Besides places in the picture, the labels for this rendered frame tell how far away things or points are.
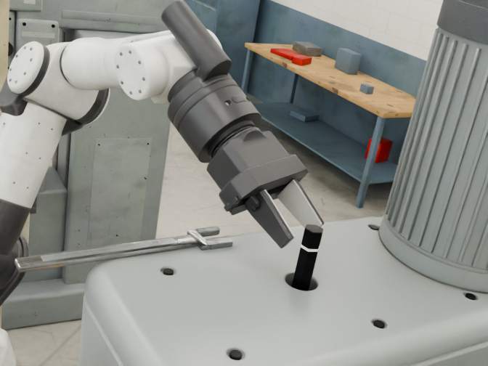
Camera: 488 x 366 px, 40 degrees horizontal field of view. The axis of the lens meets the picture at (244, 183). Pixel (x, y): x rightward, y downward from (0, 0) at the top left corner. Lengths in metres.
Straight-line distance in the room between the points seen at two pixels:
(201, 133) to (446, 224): 0.30
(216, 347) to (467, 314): 0.30
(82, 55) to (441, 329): 0.56
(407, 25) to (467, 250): 5.74
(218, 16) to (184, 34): 7.21
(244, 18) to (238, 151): 7.45
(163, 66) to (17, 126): 0.31
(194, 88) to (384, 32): 5.99
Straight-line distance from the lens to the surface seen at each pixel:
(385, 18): 6.71
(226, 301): 0.69
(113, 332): 0.65
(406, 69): 6.45
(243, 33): 8.19
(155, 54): 0.76
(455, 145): 0.78
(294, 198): 0.75
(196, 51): 0.75
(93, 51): 0.90
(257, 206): 0.70
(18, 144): 0.99
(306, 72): 6.28
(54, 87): 0.97
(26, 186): 1.00
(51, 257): 0.71
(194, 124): 0.74
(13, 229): 1.01
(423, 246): 0.82
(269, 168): 0.72
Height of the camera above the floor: 2.27
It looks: 23 degrees down
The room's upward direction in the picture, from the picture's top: 10 degrees clockwise
